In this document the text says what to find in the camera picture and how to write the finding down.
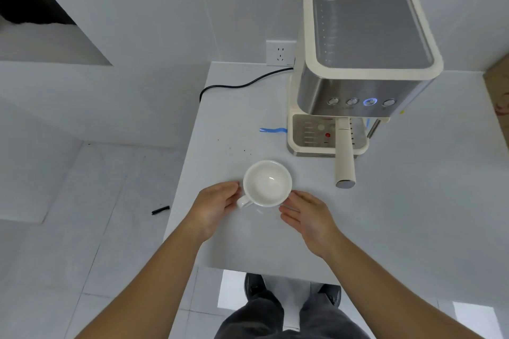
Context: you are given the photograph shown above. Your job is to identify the black right shoe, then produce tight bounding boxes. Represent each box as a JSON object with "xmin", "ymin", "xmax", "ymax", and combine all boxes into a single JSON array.
[{"xmin": 317, "ymin": 283, "xmax": 342, "ymax": 307}]

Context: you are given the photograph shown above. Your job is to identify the dark grey trousers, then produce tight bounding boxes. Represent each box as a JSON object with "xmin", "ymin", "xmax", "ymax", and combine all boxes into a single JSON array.
[{"xmin": 214, "ymin": 290, "xmax": 371, "ymax": 339}]

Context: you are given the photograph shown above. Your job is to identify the person's right forearm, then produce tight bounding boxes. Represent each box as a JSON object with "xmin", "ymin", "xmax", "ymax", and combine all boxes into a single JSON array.
[{"xmin": 315, "ymin": 236, "xmax": 489, "ymax": 339}]

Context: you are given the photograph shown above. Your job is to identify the person's left forearm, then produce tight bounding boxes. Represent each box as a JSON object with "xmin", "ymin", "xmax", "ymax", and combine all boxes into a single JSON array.
[{"xmin": 73, "ymin": 227, "xmax": 212, "ymax": 339}]

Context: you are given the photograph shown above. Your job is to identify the black shoe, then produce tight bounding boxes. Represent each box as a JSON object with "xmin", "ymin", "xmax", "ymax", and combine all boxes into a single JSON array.
[
  {"xmin": 317, "ymin": 283, "xmax": 342, "ymax": 307},
  {"xmin": 244, "ymin": 273, "xmax": 267, "ymax": 304}
]

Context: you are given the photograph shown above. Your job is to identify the cream espresso machine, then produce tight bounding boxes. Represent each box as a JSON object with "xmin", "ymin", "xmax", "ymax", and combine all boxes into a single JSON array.
[{"xmin": 287, "ymin": 0, "xmax": 444, "ymax": 158}]

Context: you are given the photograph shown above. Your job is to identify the person's right hand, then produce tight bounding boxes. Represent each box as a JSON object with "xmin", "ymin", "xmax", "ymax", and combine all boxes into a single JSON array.
[{"xmin": 279, "ymin": 190, "xmax": 343, "ymax": 261}]

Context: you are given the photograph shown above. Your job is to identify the white ceramic cup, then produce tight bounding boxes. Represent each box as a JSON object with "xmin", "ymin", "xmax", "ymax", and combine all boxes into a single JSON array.
[{"xmin": 237, "ymin": 159, "xmax": 293, "ymax": 209}]

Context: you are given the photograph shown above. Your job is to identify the person's left hand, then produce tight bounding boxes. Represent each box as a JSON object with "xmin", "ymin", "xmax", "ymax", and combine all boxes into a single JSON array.
[{"xmin": 189, "ymin": 181, "xmax": 243, "ymax": 243}]

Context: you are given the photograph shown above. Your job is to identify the black power cable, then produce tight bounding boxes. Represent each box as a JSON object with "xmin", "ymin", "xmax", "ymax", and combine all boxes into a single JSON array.
[{"xmin": 199, "ymin": 67, "xmax": 295, "ymax": 103}]

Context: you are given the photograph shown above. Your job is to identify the brown cardboard box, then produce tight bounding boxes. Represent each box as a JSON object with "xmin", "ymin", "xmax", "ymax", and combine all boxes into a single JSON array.
[{"xmin": 483, "ymin": 53, "xmax": 509, "ymax": 149}]

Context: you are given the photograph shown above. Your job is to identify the white wall socket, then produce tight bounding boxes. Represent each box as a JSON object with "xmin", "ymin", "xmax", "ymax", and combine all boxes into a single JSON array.
[{"xmin": 266, "ymin": 40, "xmax": 297, "ymax": 67}]

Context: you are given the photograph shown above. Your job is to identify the black left shoe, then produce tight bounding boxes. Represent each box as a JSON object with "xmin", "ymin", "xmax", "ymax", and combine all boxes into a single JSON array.
[{"xmin": 244, "ymin": 273, "xmax": 267, "ymax": 304}]

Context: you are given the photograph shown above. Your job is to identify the metal steam wand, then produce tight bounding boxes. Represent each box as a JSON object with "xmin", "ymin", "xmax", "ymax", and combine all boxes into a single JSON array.
[{"xmin": 366, "ymin": 118, "xmax": 383, "ymax": 140}]

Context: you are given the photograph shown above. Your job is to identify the cream portafilter with handle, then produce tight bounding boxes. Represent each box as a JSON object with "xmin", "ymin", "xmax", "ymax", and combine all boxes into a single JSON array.
[{"xmin": 333, "ymin": 118, "xmax": 357, "ymax": 189}]

